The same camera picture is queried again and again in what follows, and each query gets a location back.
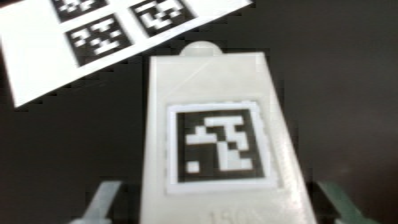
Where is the white stool leg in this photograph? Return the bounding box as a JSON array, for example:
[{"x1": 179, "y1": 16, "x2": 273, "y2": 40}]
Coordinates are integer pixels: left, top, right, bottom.
[{"x1": 141, "y1": 41, "x2": 317, "y2": 224}]

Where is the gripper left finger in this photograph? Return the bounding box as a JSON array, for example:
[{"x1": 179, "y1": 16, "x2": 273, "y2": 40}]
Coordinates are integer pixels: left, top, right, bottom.
[{"x1": 72, "y1": 181, "x2": 123, "y2": 224}]

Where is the white marker sheet with tags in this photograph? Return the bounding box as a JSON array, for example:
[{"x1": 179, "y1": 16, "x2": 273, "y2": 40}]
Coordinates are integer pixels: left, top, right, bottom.
[{"x1": 0, "y1": 0, "x2": 253, "y2": 105}]

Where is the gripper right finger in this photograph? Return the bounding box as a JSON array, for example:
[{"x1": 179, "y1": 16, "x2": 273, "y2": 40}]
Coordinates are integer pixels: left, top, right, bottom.
[{"x1": 319, "y1": 182, "x2": 381, "y2": 224}]

